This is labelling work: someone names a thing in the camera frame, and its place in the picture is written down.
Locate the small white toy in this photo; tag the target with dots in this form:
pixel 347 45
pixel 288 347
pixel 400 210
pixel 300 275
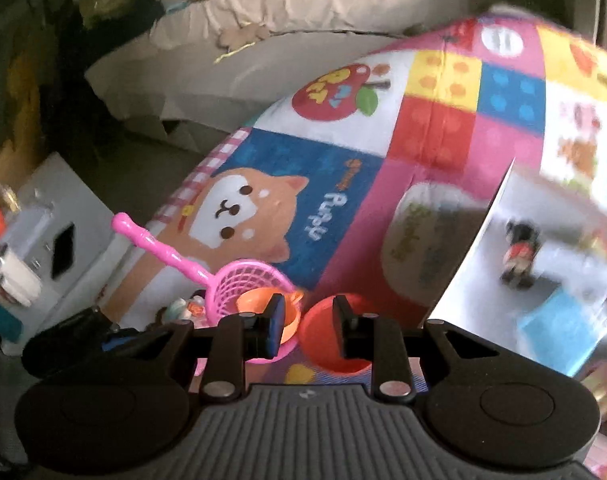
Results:
pixel 186 307

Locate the red toy cup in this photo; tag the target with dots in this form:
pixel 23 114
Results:
pixel 318 337

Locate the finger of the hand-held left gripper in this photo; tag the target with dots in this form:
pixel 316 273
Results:
pixel 115 345

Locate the blue white wet wipes packet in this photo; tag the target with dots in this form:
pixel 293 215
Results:
pixel 558 332

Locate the orange toy bowl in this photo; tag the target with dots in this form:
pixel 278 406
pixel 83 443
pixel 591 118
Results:
pixel 253 305

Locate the grey covered sofa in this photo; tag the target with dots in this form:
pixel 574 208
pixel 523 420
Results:
pixel 283 7

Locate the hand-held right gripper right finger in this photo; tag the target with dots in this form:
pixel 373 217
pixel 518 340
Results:
pixel 344 330

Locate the black red toy figure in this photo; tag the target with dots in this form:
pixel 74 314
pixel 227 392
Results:
pixel 521 255

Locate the pink toy strainer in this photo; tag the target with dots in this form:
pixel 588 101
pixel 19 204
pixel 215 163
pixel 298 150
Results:
pixel 158 247

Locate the colourful printed play mat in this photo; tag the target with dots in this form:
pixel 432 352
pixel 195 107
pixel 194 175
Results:
pixel 433 135

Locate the white cardboard carton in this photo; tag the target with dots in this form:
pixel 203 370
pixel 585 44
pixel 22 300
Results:
pixel 83 195

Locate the pink cardboard box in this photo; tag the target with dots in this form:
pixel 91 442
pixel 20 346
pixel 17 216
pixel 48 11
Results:
pixel 483 280

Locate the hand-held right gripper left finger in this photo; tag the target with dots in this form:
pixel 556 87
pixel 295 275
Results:
pixel 276 325

